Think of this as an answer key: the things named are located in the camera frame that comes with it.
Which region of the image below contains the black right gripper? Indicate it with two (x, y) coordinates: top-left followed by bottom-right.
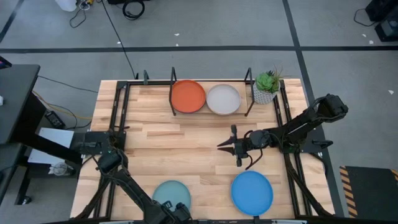
(216, 124), (254, 167)

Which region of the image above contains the pale teal plate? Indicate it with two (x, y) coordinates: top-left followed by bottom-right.
(152, 179), (192, 212)

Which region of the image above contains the light grey plate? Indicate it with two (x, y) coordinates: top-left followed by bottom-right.
(206, 83), (243, 116)

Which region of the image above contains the orange plate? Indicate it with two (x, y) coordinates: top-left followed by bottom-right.
(170, 79), (207, 114)

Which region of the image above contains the blue plate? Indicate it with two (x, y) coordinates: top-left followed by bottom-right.
(230, 170), (274, 217)

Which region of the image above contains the succulent in white patterned pot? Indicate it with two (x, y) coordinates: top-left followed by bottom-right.
(252, 65), (292, 105)

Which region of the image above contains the white board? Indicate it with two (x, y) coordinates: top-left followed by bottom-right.
(27, 126), (76, 165)

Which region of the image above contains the black mat with hazard stripes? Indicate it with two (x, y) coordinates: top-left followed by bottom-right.
(338, 166), (398, 219)

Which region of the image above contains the black power adapter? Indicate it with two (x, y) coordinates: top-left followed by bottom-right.
(44, 110), (67, 129)

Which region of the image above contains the black desk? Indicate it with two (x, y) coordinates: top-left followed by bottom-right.
(0, 63), (83, 206)

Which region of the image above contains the black equipment case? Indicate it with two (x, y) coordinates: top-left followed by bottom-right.
(365, 0), (398, 42)

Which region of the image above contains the white bucket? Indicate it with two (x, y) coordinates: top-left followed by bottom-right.
(55, 0), (78, 12)

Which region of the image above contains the black aluminium table frame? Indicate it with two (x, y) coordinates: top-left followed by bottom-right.
(73, 70), (335, 224)

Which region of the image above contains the coiled black cable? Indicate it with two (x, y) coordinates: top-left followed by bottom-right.
(122, 0), (146, 21)

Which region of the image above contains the long black floor cable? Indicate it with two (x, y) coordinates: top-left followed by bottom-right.
(101, 0), (138, 79)

